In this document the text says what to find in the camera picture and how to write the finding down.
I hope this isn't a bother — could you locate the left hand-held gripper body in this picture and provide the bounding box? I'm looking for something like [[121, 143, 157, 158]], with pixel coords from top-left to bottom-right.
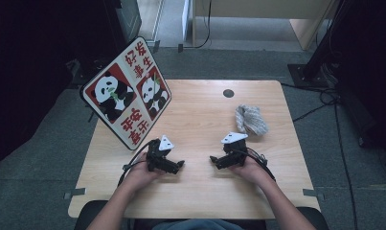
[[146, 134, 176, 173]]

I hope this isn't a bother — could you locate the black metal stand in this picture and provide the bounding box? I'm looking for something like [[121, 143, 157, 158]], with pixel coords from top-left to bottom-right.
[[69, 63, 88, 86], [286, 0, 352, 89]]

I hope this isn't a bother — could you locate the white panel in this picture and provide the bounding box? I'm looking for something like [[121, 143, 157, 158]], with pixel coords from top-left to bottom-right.
[[180, 0, 192, 42]]

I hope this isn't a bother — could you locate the black floor cable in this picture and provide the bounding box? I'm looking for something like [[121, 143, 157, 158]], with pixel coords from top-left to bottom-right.
[[291, 95, 342, 124], [333, 102, 359, 230], [280, 81, 342, 97]]

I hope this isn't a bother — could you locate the person's left hand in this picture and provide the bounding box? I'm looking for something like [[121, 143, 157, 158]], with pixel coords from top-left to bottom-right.
[[123, 152, 167, 195]]

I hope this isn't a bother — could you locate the black hanging cable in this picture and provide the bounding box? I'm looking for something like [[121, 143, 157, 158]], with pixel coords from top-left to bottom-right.
[[180, 0, 214, 50]]

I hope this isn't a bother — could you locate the black curtain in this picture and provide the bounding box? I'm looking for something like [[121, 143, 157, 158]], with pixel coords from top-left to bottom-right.
[[328, 0, 386, 157], [0, 0, 118, 188]]

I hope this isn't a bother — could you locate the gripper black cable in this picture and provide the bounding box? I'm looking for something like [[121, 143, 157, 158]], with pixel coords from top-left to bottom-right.
[[246, 148, 277, 182], [117, 140, 153, 188]]

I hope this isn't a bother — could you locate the light wooden desk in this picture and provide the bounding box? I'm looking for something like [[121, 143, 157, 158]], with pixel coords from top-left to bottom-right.
[[192, 0, 338, 51]]

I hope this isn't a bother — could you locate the person's blue clothing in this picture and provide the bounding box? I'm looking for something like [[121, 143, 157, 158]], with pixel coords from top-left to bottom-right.
[[151, 218, 240, 230]]

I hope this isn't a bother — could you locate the square panda picture board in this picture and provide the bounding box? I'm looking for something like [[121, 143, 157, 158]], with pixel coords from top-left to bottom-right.
[[79, 35, 173, 151]]

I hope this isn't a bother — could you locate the person's right hand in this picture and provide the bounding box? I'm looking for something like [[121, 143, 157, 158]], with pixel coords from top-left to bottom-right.
[[228, 156, 275, 194]]

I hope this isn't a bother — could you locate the fluffy beige cloth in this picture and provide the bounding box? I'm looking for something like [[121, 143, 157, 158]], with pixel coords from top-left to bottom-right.
[[234, 103, 270, 137]]

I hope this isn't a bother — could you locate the black cabinet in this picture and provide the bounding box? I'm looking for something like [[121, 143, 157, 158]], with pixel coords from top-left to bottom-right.
[[102, 0, 143, 58]]

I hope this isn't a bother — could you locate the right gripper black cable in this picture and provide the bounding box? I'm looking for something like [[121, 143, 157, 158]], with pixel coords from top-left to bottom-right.
[[246, 148, 277, 182]]

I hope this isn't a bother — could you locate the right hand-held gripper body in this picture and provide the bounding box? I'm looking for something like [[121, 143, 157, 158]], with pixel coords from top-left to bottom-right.
[[220, 131, 249, 169]]

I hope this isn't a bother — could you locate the grey floor tape mark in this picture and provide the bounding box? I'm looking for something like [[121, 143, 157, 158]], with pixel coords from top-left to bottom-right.
[[63, 187, 86, 200], [303, 188, 326, 201]]

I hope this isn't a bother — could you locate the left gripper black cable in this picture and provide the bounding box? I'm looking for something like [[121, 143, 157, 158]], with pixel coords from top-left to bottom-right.
[[117, 140, 153, 188]]

